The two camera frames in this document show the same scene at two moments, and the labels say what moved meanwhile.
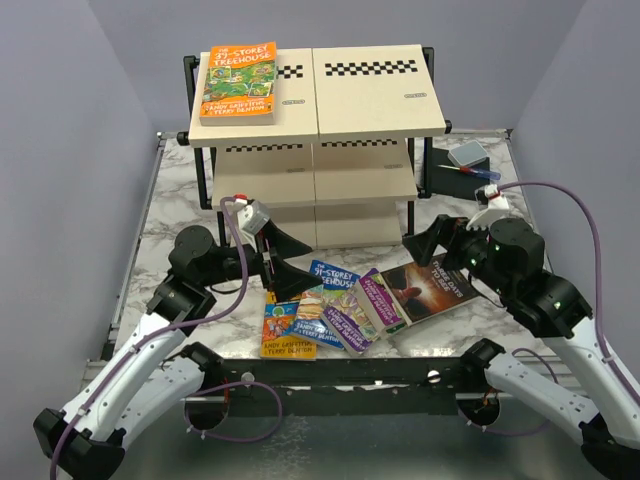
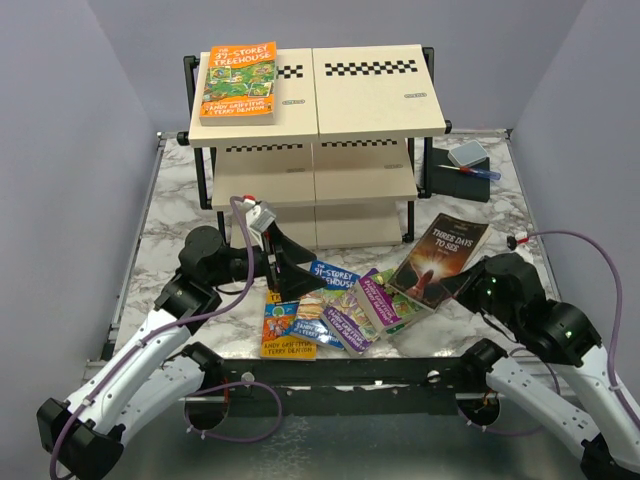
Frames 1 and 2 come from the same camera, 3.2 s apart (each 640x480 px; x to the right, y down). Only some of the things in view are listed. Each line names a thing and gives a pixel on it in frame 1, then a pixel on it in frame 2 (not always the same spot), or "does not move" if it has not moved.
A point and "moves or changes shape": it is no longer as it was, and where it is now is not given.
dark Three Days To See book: [427, 291] moves or changes shape
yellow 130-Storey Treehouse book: [279, 320] does not move
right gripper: [449, 231] to [460, 286]
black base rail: [345, 386] does not move
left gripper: [287, 280] does not move
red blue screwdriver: [486, 174] does not move
